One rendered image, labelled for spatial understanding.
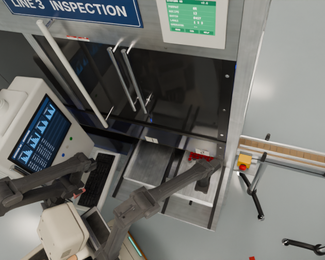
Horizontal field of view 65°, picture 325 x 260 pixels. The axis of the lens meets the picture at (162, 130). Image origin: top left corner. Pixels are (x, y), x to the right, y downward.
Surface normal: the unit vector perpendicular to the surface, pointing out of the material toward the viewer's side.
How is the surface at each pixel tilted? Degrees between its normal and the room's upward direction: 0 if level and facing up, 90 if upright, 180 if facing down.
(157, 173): 0
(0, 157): 90
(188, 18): 90
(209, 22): 90
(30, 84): 0
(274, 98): 0
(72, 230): 42
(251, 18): 90
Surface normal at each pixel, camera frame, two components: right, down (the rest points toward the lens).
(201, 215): -0.15, -0.51
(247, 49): -0.33, 0.83
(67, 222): 0.41, -0.77
